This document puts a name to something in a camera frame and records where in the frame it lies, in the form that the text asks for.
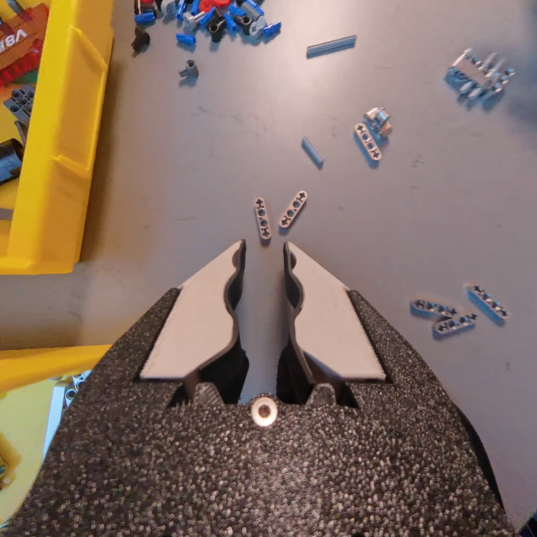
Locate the small black brick connector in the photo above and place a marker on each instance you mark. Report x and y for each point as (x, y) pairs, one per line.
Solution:
(140, 39)

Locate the beige brick pin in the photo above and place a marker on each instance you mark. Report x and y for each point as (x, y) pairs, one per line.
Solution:
(388, 128)

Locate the grey desk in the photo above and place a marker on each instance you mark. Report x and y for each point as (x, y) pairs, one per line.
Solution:
(168, 168)

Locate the grey brick beam assembly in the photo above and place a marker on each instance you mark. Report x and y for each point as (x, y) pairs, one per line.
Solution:
(474, 71)

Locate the small yellow parts bin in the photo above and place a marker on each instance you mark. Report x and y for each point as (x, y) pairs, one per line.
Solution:
(67, 168)

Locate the thin grey axle rod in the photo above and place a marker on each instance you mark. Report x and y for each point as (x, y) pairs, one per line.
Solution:
(331, 46)

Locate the short blue axle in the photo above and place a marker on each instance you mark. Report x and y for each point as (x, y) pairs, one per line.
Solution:
(312, 152)

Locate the small grey cylinder piece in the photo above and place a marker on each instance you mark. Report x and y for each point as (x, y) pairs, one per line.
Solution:
(189, 71)

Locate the short grey holed beam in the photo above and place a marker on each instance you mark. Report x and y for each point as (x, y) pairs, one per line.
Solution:
(455, 324)
(432, 306)
(367, 141)
(294, 210)
(263, 220)

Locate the large yellow parts bin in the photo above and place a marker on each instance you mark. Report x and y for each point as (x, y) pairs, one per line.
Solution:
(33, 369)

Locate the pile of blue brick pieces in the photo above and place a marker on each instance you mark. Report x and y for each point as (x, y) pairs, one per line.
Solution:
(210, 15)

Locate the long grey holed beam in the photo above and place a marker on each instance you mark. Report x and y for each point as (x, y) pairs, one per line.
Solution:
(487, 302)

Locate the heap of black red parts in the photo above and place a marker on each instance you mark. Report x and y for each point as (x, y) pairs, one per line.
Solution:
(17, 42)

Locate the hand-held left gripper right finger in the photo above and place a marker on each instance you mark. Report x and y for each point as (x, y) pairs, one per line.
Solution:
(336, 331)

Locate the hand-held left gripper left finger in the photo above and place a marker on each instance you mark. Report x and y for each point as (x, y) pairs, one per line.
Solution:
(193, 331)

